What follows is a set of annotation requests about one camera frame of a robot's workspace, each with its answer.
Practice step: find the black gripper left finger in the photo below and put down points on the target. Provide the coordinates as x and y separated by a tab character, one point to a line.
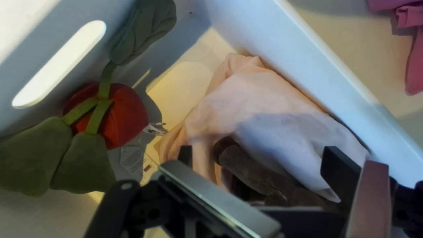
206	202

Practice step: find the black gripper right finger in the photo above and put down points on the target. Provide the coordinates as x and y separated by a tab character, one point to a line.
374	202

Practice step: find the brown moose toy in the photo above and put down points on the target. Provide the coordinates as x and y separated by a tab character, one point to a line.
259	176

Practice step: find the peach shirt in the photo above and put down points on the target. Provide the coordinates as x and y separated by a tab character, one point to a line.
272	114

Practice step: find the pink shirt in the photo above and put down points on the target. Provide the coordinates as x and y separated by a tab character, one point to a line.
411	48

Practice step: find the red turnip plushie green leaves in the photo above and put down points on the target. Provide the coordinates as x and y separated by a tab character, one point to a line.
120	114

